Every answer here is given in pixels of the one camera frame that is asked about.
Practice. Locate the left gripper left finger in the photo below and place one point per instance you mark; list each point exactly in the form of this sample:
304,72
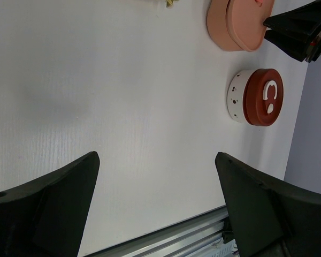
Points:
47,215

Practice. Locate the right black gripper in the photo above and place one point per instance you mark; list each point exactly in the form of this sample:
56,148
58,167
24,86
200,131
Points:
304,18

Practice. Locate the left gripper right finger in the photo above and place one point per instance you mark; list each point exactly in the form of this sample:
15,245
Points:
268,216

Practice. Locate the pink lunch box lid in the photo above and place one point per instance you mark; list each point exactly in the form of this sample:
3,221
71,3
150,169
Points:
244,19

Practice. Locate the red round bowl lid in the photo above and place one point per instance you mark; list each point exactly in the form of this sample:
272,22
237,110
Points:
264,97

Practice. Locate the pink oval lunch box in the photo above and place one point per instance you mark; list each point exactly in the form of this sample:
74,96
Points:
217,26

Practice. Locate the round metal bowl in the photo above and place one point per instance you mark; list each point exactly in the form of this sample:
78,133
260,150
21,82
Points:
235,95

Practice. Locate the yellow bamboo mat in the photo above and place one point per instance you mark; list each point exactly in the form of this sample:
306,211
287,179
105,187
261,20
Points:
170,3

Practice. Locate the white slotted cable duct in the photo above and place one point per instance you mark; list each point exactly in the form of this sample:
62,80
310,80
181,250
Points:
222,249

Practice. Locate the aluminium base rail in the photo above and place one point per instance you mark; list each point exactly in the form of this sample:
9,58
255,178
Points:
188,238

